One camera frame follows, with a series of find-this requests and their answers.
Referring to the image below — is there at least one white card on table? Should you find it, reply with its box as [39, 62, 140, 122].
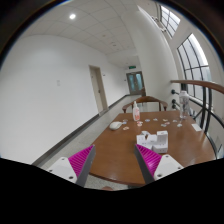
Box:
[192, 123, 202, 131]

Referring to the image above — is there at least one upper window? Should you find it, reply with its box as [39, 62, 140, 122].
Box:
[160, 6, 180, 37]

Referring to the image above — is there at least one large arched window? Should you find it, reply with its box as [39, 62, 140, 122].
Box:
[176, 33, 213, 102]

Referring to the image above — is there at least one white power strip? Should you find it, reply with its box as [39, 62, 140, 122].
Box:
[136, 131, 168, 153]

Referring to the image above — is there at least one white sanitizer bottle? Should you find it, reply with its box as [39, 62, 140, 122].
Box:
[132, 101, 140, 121]

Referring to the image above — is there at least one white charger plug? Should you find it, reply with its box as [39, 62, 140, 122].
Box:
[157, 131, 168, 144]

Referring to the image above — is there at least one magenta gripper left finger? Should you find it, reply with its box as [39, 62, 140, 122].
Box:
[47, 145, 96, 187]

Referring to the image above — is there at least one clear plastic water bottle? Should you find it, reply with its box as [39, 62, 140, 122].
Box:
[179, 90, 189, 119]

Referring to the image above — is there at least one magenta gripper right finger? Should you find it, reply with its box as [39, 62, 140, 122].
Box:
[134, 144, 183, 184]

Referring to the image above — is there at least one glass double door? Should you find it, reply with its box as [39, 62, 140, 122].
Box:
[126, 71, 144, 95]

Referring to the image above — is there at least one wooden handrail with black bars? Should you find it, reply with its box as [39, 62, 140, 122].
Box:
[171, 80, 224, 159]

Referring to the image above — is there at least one beige door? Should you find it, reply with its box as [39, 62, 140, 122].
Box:
[89, 65, 108, 115]

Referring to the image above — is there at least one wooden chair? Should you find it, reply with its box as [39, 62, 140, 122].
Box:
[122, 96, 168, 113]

